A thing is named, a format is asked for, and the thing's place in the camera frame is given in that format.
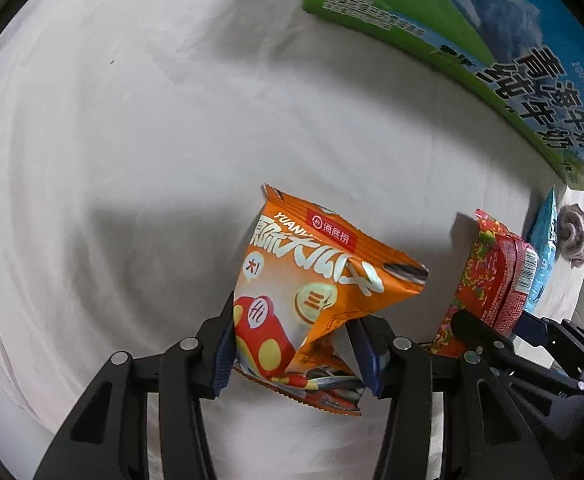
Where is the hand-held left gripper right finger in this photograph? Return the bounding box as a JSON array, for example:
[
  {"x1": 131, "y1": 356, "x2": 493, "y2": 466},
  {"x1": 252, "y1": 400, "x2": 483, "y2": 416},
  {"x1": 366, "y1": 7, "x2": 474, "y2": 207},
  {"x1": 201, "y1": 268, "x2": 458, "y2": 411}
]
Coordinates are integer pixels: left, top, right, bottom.
[{"x1": 347, "y1": 314, "x2": 556, "y2": 480}]

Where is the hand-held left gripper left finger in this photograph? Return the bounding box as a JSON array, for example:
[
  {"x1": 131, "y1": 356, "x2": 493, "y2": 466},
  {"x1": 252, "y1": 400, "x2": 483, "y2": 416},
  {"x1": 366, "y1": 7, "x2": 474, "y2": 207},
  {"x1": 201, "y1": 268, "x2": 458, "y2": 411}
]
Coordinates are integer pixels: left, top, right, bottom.
[{"x1": 34, "y1": 291, "x2": 236, "y2": 480}]

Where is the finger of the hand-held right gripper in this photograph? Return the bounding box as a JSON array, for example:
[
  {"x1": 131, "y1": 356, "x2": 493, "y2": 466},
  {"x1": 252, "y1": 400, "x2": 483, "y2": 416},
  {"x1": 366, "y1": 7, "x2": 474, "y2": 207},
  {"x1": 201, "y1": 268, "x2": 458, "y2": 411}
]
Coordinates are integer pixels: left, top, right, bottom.
[
  {"x1": 513, "y1": 311, "x2": 584, "y2": 377},
  {"x1": 451, "y1": 309, "x2": 580, "y2": 402}
]

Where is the red snack packet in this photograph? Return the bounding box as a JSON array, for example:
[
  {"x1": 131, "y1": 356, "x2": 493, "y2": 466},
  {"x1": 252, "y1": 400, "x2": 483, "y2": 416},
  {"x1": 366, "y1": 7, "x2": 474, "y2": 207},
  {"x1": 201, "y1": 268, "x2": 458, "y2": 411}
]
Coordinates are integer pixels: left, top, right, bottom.
[{"x1": 431, "y1": 208, "x2": 541, "y2": 359}]

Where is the orange snack packet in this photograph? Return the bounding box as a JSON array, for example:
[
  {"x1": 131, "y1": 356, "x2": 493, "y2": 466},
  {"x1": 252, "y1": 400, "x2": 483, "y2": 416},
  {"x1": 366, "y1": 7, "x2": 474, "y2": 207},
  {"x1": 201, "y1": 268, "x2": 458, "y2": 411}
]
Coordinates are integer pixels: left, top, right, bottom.
[{"x1": 232, "y1": 184, "x2": 430, "y2": 416}]

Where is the light blue snack packet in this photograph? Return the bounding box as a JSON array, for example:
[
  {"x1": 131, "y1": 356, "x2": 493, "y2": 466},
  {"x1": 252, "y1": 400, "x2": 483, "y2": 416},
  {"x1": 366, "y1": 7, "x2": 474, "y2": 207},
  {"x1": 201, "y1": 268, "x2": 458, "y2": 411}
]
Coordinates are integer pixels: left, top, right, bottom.
[{"x1": 523, "y1": 186, "x2": 561, "y2": 312}]

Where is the grey plush cloth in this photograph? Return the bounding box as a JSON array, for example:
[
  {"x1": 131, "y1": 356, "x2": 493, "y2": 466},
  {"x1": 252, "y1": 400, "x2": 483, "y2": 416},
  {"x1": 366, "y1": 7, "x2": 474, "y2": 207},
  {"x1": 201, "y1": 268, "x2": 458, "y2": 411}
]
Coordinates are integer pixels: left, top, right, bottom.
[{"x1": 554, "y1": 203, "x2": 584, "y2": 267}]

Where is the white bed sheet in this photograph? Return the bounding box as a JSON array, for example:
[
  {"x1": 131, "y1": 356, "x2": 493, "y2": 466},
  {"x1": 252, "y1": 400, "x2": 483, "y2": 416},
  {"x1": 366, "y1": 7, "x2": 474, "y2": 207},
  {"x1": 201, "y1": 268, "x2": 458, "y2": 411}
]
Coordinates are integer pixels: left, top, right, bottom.
[{"x1": 0, "y1": 0, "x2": 584, "y2": 480}]

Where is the green and blue milk carton box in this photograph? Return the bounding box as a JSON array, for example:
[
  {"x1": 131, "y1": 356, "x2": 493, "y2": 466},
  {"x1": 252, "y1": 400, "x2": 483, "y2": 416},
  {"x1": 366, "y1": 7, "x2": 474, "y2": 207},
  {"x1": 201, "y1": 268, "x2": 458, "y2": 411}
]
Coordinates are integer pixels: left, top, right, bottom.
[{"x1": 302, "y1": 0, "x2": 584, "y2": 194}]

